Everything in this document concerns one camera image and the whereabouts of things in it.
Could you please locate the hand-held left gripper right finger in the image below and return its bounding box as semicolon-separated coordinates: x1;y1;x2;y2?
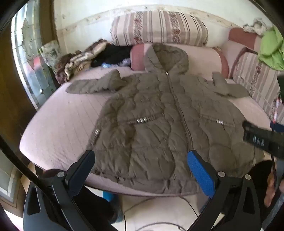
187;150;263;231

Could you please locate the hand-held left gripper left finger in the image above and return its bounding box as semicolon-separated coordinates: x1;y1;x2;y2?
23;150;96;231

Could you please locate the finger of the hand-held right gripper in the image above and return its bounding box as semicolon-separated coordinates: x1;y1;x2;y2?
270;120;283;133

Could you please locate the olive quilted hooded jacket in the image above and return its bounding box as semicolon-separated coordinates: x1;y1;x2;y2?
65;43;265;196

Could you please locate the person's right hand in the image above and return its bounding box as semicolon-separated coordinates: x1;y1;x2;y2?
265;170;284;207

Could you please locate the blue slipper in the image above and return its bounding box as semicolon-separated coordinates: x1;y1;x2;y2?
102;191;124;224

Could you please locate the person's dark trouser leg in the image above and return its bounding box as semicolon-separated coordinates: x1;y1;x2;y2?
73;189;118;231

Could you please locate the pink quilted bed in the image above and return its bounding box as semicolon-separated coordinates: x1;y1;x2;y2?
19;66;275;198

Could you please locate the striped floral side cushion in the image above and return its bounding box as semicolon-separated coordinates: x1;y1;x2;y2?
231;52;284;125

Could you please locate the green cloth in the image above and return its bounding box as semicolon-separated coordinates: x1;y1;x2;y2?
257;27;284;72

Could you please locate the pink bolster pillow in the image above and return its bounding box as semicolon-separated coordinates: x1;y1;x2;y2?
222;28;263;58
130;43;229;79

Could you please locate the dark wooden cabinet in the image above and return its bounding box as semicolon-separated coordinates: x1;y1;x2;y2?
0;33;39;144

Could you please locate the white crumpled cloth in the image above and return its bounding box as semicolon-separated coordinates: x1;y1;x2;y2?
242;18;275;36

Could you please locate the clear plastic bottle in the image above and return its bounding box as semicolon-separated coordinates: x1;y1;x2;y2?
101;59;130;68

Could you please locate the brown beige blanket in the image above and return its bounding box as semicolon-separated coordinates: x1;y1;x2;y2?
54;39;110;85

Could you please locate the stained glass panel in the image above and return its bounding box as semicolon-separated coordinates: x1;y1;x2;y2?
11;4;57;110

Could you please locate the black cloth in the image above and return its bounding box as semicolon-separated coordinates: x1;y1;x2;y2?
91;43;134;68

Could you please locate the floral printed bag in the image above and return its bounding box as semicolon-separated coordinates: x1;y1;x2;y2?
38;40;65;74

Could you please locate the large striped floral cushion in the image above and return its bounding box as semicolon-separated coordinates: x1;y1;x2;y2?
110;9;209;47

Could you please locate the thin black floor cable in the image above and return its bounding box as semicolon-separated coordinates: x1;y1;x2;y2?
123;195;200;231

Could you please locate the thick black cable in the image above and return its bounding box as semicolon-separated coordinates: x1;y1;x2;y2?
0;133;75;212

